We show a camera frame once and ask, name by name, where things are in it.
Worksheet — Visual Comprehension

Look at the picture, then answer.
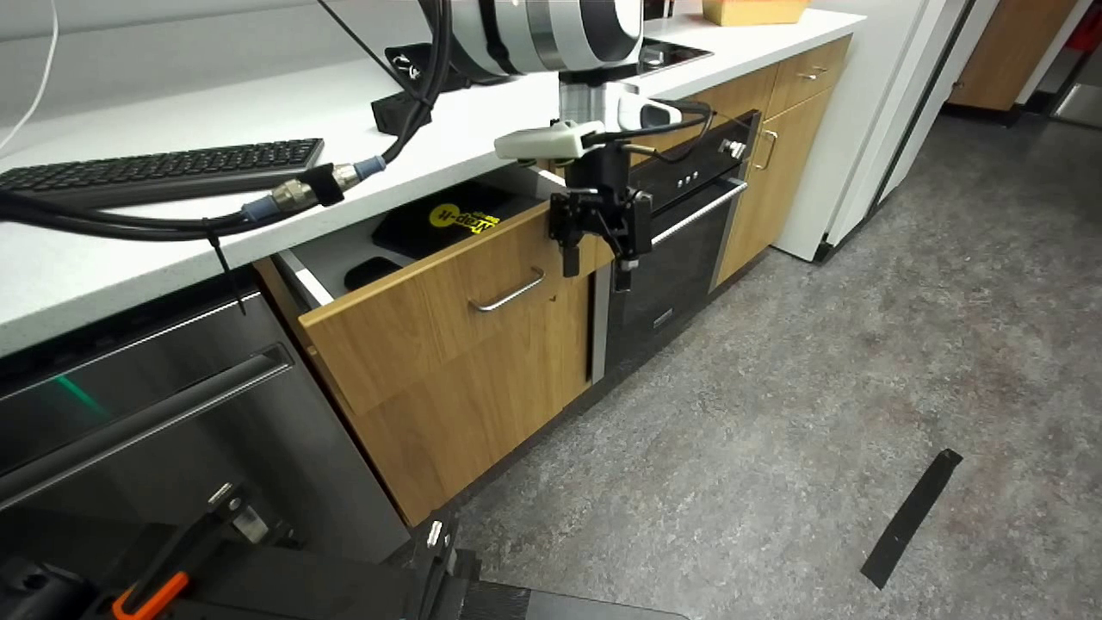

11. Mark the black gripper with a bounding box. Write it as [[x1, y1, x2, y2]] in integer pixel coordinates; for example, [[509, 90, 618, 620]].
[[552, 140, 651, 288]]

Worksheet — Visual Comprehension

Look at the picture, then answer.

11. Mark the wooden front drawer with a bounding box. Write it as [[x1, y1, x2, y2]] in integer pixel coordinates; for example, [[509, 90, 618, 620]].
[[257, 167, 610, 527]]

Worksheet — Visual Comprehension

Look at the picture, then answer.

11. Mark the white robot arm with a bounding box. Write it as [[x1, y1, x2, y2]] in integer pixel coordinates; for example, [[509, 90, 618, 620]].
[[420, 0, 651, 288]]

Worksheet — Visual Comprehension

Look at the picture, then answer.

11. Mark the black tray in drawer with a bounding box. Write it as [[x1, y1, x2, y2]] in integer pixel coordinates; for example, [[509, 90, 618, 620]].
[[370, 185, 530, 260]]

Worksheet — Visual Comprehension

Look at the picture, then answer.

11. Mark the black built-in oven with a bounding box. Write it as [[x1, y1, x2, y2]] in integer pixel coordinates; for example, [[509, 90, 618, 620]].
[[588, 114, 757, 374]]

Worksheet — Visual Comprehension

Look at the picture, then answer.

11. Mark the wooden cabinet right of oven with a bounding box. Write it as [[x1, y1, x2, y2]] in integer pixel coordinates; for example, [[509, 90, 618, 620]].
[[640, 31, 855, 288]]

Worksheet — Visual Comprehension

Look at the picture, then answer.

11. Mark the wooden box on counter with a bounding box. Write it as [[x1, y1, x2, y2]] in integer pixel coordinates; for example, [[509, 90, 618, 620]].
[[701, 0, 809, 27]]

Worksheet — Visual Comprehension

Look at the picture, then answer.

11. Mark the white refrigerator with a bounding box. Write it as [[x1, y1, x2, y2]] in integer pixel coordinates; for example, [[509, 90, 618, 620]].
[[774, 0, 983, 262]]

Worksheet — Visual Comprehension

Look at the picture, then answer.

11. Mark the black keyboard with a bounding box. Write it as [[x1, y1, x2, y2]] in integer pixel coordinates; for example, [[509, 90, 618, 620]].
[[0, 138, 322, 204]]

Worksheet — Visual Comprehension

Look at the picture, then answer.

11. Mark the long black floor tape strip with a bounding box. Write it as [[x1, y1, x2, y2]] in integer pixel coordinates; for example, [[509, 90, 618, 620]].
[[859, 447, 960, 590]]

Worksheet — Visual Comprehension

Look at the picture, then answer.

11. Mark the stainless steel dishwasher front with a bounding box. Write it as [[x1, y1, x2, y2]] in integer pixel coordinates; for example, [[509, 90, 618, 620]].
[[0, 276, 409, 563]]

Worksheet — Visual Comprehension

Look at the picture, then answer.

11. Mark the left orange black clamp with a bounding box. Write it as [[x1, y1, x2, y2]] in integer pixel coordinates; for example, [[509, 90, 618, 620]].
[[109, 483, 273, 620]]

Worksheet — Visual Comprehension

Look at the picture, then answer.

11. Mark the silver drawer handle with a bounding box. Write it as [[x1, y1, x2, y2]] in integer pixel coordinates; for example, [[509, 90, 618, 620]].
[[469, 269, 544, 314]]

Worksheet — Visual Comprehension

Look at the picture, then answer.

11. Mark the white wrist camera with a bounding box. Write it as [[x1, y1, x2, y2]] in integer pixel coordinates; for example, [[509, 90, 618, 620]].
[[492, 84, 680, 161]]

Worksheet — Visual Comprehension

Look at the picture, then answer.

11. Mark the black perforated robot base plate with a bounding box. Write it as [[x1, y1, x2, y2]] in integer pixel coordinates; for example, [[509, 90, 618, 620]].
[[0, 545, 685, 620]]

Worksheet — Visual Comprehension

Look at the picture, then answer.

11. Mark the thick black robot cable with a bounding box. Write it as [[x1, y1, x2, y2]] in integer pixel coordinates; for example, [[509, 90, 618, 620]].
[[0, 0, 457, 245]]

